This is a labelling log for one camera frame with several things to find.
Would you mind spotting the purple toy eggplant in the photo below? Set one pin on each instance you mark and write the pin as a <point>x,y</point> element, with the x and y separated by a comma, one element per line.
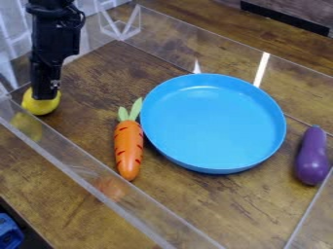
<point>312,166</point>

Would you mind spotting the clear acrylic barrier wall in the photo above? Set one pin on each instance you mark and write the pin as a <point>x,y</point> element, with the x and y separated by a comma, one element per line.
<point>60,178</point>

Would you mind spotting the blue object at corner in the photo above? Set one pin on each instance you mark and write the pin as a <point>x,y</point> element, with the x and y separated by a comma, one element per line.
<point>11,234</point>

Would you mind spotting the yellow toy lemon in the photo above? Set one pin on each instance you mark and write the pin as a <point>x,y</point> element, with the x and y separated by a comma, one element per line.
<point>41,107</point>

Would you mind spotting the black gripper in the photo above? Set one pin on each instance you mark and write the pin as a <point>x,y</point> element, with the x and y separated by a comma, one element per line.
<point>57,23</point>

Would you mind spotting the blue round plastic tray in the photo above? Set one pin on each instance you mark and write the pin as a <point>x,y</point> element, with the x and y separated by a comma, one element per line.
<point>213,123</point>

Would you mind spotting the orange toy carrot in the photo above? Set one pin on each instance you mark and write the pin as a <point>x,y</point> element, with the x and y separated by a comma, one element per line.
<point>129,141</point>

